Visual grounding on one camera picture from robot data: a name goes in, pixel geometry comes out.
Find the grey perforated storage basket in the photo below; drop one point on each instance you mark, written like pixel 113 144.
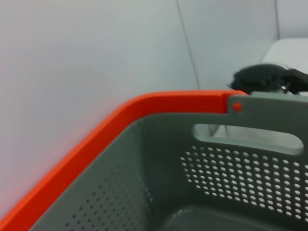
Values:
pixel 168 180

